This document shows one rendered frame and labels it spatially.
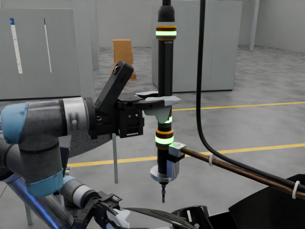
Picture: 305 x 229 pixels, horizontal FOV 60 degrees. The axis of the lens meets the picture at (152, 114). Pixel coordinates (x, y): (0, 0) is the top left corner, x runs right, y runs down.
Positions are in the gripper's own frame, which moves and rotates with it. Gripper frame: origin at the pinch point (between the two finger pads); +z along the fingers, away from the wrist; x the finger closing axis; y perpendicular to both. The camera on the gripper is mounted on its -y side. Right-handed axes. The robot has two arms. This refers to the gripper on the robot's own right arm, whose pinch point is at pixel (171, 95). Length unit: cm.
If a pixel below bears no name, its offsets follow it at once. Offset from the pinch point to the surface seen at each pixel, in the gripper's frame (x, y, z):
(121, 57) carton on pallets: -772, 89, 218
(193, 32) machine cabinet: -530, 6, 330
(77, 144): -186, 94, -3
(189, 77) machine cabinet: -532, 117, 324
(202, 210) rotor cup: 1.2, 34.8, 10.4
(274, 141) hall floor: -218, 159, 297
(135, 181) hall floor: -200, 160, 59
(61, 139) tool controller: -70, 37, -22
